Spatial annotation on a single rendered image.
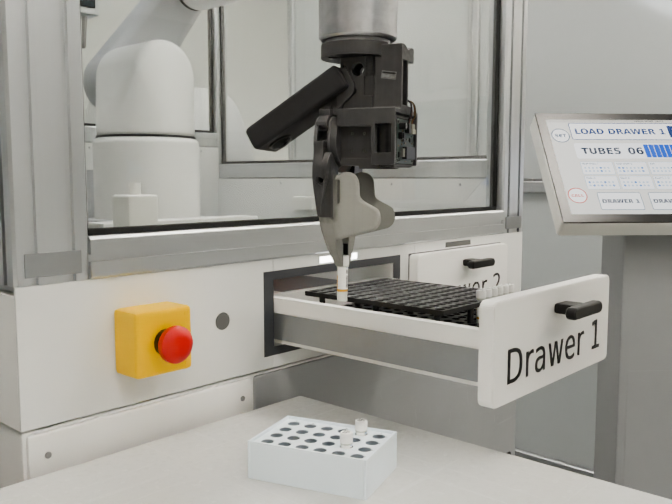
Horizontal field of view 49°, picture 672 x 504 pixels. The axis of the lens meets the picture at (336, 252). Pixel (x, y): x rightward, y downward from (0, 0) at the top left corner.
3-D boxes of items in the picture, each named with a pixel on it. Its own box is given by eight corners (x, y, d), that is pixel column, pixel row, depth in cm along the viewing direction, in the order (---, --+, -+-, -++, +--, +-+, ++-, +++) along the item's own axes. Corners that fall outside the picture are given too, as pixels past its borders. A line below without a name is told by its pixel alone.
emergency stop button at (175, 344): (197, 361, 79) (196, 324, 78) (165, 368, 76) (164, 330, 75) (180, 356, 81) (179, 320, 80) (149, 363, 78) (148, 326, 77)
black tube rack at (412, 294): (517, 340, 97) (518, 292, 96) (442, 365, 84) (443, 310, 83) (385, 319, 112) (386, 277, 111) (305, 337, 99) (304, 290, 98)
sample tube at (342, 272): (350, 300, 74) (350, 255, 73) (345, 302, 72) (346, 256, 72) (338, 299, 74) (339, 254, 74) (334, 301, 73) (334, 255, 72)
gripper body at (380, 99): (393, 172, 66) (395, 35, 65) (306, 171, 69) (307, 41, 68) (417, 173, 73) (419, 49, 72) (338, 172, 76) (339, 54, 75)
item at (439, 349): (588, 347, 95) (590, 300, 94) (485, 389, 76) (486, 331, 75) (354, 309, 121) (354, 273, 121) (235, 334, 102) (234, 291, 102)
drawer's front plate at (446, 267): (506, 300, 139) (508, 243, 138) (417, 322, 118) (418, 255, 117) (498, 299, 141) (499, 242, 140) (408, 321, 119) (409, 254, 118)
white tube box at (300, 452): (396, 467, 74) (397, 431, 73) (366, 501, 66) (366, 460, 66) (287, 449, 79) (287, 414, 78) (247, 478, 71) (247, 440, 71)
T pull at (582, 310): (603, 312, 84) (603, 300, 84) (574, 321, 78) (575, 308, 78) (572, 308, 86) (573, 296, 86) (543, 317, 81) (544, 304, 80)
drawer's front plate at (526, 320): (606, 358, 95) (609, 274, 94) (492, 410, 73) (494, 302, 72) (593, 356, 96) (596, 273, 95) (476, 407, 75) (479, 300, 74)
